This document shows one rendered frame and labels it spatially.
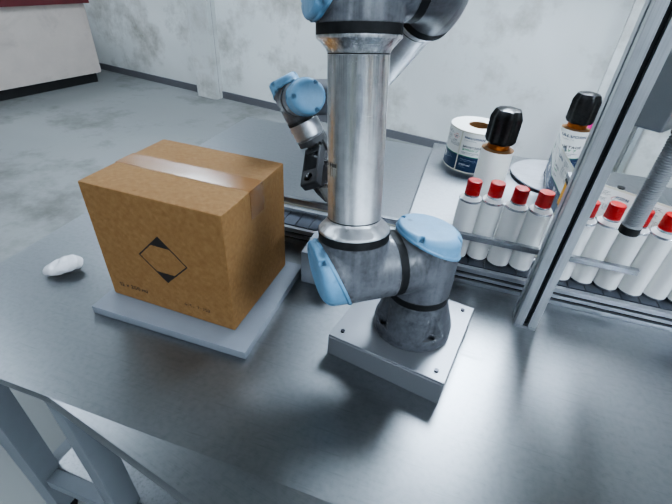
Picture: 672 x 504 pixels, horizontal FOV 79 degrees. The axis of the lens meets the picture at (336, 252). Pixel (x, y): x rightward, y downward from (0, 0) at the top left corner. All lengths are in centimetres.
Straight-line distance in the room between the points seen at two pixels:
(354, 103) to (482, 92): 355
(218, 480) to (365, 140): 54
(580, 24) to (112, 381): 377
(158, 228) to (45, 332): 34
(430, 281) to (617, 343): 52
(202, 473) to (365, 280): 38
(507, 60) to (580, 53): 53
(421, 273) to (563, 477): 39
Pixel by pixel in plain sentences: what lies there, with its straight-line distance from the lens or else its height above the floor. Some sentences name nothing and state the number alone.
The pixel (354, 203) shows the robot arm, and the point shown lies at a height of 118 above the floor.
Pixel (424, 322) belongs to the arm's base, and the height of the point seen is 95.
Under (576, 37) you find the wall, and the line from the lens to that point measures 397.
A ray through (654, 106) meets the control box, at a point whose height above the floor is 132.
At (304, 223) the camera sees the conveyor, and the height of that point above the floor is 88.
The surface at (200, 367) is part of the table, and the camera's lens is 84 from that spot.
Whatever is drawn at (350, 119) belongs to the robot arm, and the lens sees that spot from 58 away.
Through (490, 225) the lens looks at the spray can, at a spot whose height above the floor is 99.
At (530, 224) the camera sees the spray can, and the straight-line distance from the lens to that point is 103.
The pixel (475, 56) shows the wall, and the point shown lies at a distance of 407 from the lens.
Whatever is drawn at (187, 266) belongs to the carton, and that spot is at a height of 99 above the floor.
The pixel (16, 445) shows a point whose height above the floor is 42.
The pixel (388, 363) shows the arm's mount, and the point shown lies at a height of 88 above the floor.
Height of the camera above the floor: 147
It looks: 36 degrees down
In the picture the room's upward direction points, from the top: 4 degrees clockwise
